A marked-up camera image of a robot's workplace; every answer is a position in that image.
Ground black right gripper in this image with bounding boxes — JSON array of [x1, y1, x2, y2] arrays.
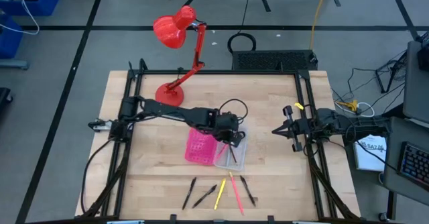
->
[[271, 105, 318, 153]]

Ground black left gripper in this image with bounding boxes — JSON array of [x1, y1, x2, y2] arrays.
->
[[214, 111, 247, 152]]

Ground pink coloured pencil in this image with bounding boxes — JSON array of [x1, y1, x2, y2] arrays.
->
[[228, 170, 245, 216]]

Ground black Pilot G-2 pen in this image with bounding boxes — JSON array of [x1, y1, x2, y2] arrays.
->
[[192, 184, 219, 209]]

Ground clear plastic supply box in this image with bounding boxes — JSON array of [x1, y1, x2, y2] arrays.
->
[[213, 125, 250, 172]]

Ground pink plastic basket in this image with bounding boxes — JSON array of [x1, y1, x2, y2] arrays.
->
[[184, 127, 219, 166]]

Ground yellow highlighter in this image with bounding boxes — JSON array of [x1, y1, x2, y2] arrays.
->
[[213, 177, 227, 211]]

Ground black perforated computer case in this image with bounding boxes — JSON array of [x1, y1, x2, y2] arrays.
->
[[231, 49, 320, 72]]

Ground white printed booklet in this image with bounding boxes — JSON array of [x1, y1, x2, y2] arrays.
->
[[353, 133, 388, 173]]

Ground dark desk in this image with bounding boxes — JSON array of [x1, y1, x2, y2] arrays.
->
[[383, 115, 429, 199]]

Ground red desk lamp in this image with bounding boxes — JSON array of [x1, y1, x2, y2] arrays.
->
[[153, 5, 208, 107]]

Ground backlit black keyboard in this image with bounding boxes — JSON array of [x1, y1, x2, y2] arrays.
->
[[397, 141, 429, 192]]

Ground grey desk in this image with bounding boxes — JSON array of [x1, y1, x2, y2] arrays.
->
[[402, 40, 429, 124]]

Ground black desk device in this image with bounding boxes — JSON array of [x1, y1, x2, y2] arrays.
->
[[416, 32, 429, 72]]

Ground grey cart base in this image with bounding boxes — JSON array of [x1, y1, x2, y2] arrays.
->
[[0, 58, 31, 72]]

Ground large blue storage bin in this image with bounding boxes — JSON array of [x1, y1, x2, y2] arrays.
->
[[0, 0, 62, 17]]

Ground small blue storage bin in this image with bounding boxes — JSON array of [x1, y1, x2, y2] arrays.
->
[[0, 15, 25, 60]]

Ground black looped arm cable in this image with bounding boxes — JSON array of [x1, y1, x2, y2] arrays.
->
[[219, 98, 249, 121]]

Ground black coiled floor cable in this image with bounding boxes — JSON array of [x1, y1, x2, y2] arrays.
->
[[227, 0, 258, 54]]

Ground yellow hanging cable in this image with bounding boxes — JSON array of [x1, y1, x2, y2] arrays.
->
[[308, 0, 331, 51]]

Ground black power cable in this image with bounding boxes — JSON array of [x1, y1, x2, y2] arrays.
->
[[80, 137, 114, 215]]

